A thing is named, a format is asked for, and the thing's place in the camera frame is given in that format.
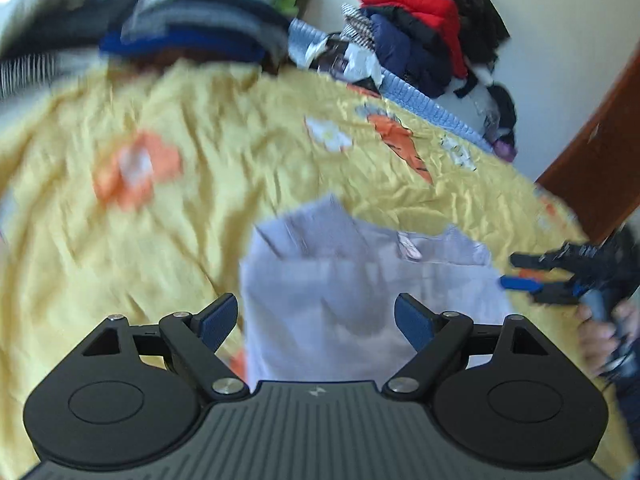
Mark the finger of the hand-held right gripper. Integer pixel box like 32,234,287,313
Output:
498,274,587,307
509,241,587,272

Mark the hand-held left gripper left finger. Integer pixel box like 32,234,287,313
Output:
79,293,250,402

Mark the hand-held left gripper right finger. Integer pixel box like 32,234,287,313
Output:
381,293,552,402

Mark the lavender sweater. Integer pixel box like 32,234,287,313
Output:
239,191,517,387

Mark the pile of red and navy clothes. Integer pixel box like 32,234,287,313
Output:
342,0,512,101

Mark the pile of folded dark clothes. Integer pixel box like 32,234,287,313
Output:
99,0,295,70

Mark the person's right hand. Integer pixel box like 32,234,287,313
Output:
575,294,640,380

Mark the brown wooden door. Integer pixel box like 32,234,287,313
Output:
534,54,640,247

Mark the yellow printed quilt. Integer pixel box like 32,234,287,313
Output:
0,55,603,413

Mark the black bag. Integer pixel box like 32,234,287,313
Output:
484,84,519,147

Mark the blue knit blanket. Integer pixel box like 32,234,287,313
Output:
287,17,495,155

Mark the white plastic bag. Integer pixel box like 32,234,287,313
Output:
304,39,383,87

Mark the houndstooth cloth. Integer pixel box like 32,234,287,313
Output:
341,4,377,50

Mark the black and white striped cloth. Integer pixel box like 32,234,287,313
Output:
0,54,58,98

